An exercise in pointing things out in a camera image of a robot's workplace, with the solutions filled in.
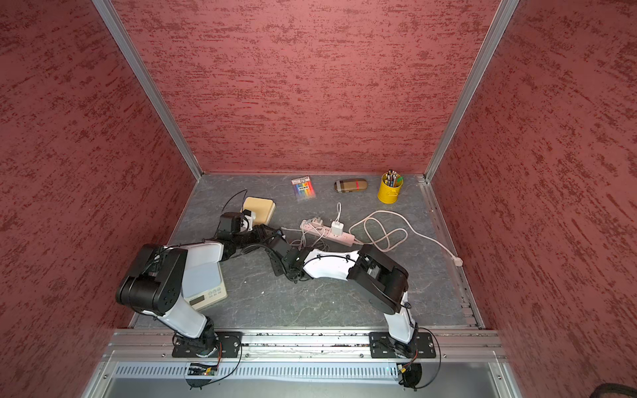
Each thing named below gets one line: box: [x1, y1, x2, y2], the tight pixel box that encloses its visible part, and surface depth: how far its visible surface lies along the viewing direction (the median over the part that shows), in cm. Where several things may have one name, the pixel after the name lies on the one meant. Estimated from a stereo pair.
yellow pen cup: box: [377, 171, 404, 205], surface depth 106 cm
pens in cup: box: [383, 169, 404, 188], surface depth 100 cm
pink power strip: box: [300, 220, 356, 247], surface depth 99 cm
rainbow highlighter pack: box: [290, 175, 317, 200], surface depth 116 cm
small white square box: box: [330, 220, 345, 237], surface depth 96 cm
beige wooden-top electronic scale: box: [241, 196, 277, 226], surface depth 109 cm
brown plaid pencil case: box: [334, 178, 369, 194], surface depth 116 cm
